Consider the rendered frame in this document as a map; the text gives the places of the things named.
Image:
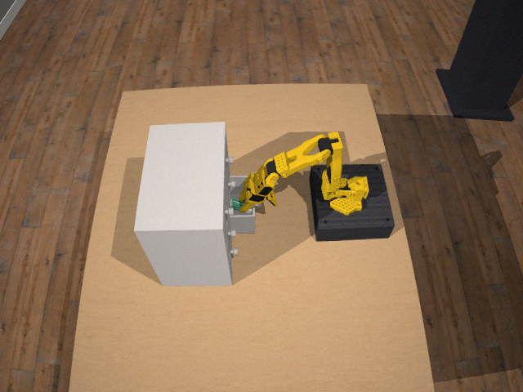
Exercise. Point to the white chest of drawers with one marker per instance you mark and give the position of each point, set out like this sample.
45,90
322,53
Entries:
179,216

